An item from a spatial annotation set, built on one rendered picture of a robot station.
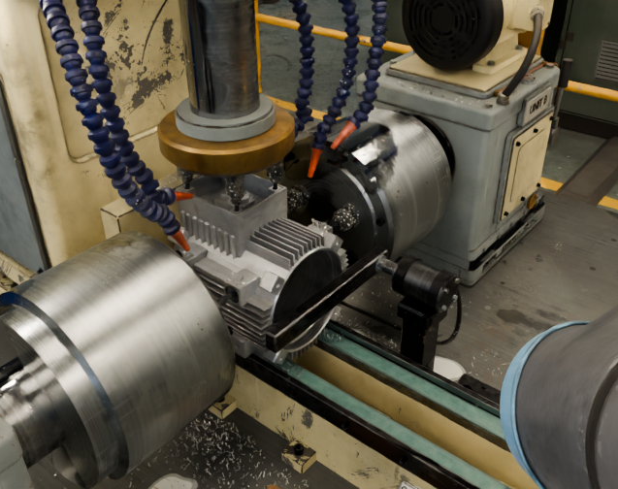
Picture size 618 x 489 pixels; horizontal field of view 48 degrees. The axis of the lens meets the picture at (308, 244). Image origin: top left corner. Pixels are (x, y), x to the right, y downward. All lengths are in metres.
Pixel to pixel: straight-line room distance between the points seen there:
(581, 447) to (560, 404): 0.03
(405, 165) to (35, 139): 0.53
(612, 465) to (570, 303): 1.12
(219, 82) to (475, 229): 0.62
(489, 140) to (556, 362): 0.91
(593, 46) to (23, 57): 3.34
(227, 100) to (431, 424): 0.51
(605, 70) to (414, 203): 2.96
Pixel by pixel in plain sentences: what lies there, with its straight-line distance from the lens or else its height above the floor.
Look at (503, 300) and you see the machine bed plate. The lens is 1.35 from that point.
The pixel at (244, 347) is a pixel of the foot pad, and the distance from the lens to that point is 0.95.
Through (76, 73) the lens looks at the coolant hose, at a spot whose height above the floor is 1.38.
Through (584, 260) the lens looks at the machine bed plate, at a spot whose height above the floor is 0.80.
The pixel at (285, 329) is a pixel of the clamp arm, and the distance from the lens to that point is 0.89.
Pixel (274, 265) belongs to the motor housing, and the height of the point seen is 1.08.
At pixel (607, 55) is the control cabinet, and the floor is 0.45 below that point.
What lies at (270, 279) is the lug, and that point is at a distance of 0.88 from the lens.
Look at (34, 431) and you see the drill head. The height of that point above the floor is 1.06.
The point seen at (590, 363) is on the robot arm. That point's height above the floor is 1.41.
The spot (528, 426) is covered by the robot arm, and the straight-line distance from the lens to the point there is 0.34.
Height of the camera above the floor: 1.61
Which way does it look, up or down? 34 degrees down
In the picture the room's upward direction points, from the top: 1 degrees counter-clockwise
